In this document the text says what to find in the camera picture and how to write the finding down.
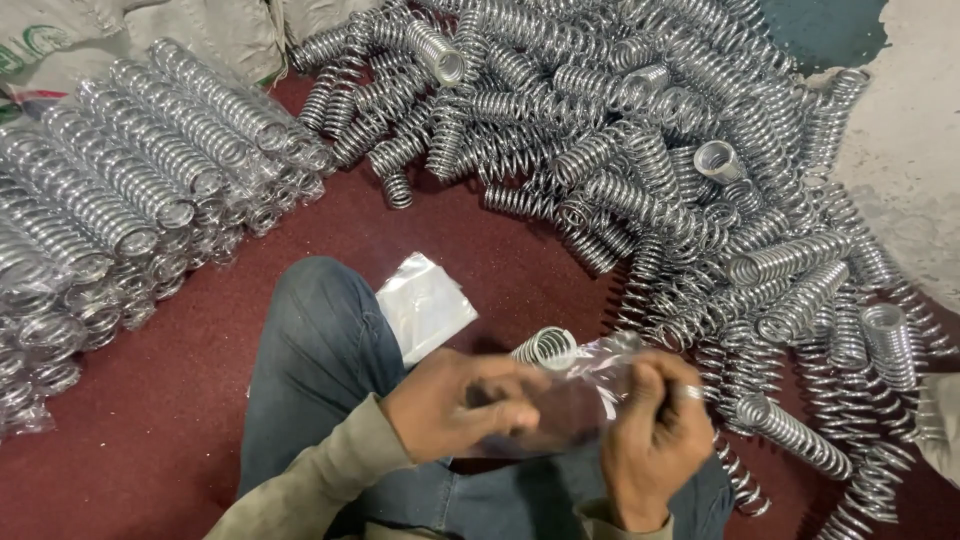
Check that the heap of loose silver springs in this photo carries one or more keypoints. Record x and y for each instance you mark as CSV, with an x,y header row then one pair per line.
x,y
675,187

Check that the pile of empty plastic bags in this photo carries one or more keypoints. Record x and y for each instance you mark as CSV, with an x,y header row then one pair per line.
x,y
424,306

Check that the person's left hand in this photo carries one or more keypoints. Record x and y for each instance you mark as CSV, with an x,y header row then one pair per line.
x,y
442,405

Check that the person's blue jeans leg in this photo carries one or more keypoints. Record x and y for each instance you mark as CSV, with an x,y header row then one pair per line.
x,y
337,390

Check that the stack of bagged silver springs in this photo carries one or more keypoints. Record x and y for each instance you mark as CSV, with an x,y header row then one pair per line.
x,y
127,210

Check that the person's right hand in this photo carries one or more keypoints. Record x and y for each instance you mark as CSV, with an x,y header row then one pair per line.
x,y
660,442

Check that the person's right fingers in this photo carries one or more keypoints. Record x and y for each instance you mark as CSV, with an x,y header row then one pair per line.
x,y
660,382

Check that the clear plastic bag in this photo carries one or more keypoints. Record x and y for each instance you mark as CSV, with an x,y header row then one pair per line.
x,y
577,397

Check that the woven white sack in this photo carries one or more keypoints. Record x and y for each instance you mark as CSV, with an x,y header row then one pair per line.
x,y
142,41

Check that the silver coil spring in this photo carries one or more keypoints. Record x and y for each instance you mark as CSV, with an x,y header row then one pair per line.
x,y
547,346

